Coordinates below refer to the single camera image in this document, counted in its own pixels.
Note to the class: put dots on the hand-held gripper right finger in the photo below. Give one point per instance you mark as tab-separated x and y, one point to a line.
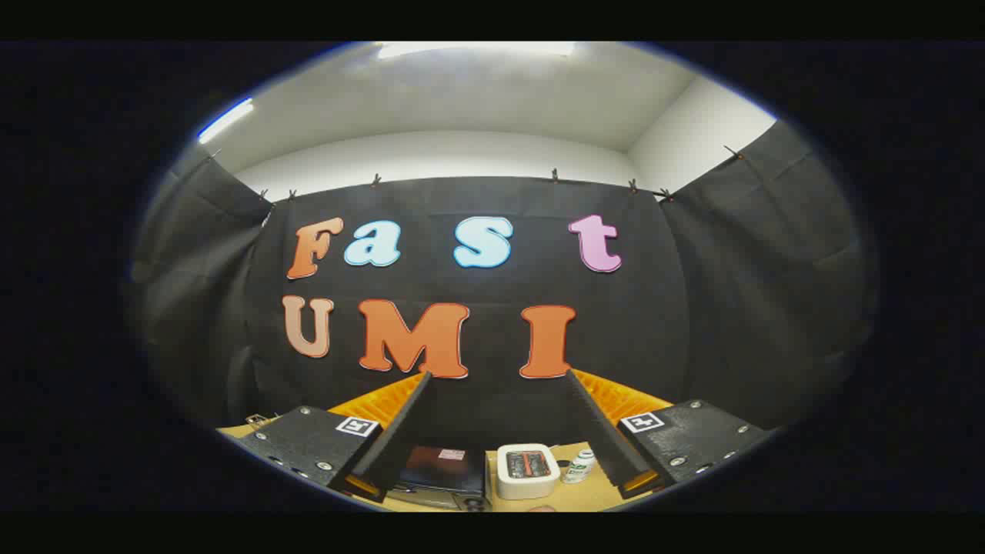
596	431

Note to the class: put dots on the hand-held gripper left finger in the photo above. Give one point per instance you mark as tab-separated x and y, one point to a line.
400	431

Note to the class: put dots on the black toaster oven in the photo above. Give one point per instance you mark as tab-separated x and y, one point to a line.
442	471

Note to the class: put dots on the white green-label bottle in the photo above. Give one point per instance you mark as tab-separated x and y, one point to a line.
579	468

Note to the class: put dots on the white box appliance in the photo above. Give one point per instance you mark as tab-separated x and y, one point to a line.
528	483

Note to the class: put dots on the row of cloth clips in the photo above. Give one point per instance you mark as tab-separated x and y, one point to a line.
375	179

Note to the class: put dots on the long ceiling light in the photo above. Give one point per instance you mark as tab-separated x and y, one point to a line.
477	48
225	121

